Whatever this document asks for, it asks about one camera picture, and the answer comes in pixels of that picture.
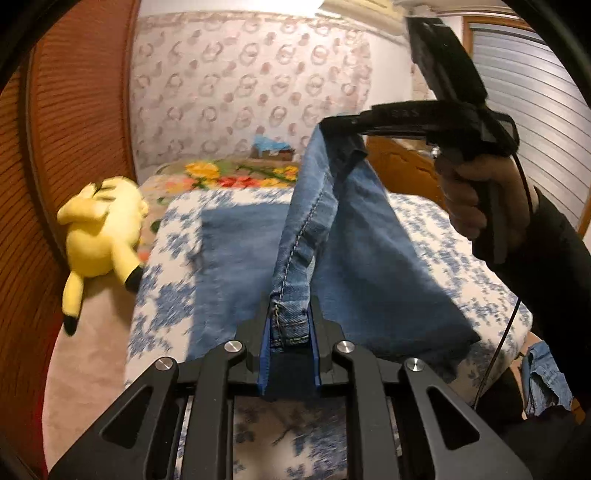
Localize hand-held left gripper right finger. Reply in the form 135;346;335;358
308;295;532;480

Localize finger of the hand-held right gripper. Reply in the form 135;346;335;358
320;103;435;140

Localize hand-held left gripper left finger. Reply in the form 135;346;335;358
48;300;274;480

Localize blue denim pants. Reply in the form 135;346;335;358
189;124;482;384

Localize person's right forearm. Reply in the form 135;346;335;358
471;187;591;356

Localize person's right hand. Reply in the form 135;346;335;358
435;154;539;241

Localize white blue floral bedsheet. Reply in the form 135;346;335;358
124;187;534;480

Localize blue plastic bag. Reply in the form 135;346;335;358
254;136;293;152

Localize cardboard box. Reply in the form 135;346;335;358
252;143;296;161

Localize brown flowered blanket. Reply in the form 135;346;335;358
44;159;301;478

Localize yellow plush toy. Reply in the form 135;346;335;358
58;176;149;335

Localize blue denim garment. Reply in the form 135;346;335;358
522;342;574;417

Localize brown ribbed wardrobe door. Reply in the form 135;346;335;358
0;0;140;480

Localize ring patterned curtain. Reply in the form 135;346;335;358
131;14;375;169

